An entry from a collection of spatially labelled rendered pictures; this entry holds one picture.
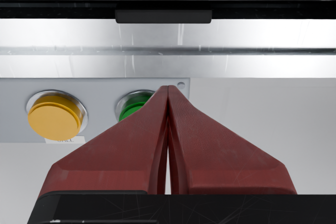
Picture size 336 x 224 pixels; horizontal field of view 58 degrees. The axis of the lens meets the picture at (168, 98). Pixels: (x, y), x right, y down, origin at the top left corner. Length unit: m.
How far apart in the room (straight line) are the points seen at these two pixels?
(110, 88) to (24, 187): 0.33
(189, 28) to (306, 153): 0.31
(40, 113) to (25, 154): 0.23
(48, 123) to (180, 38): 0.12
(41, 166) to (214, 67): 0.33
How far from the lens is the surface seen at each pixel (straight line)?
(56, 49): 0.23
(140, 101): 0.23
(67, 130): 0.25
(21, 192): 0.54
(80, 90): 0.24
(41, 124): 0.25
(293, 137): 0.44
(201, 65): 0.22
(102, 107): 0.25
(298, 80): 0.38
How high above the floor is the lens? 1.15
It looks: 53 degrees down
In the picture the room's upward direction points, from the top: 179 degrees clockwise
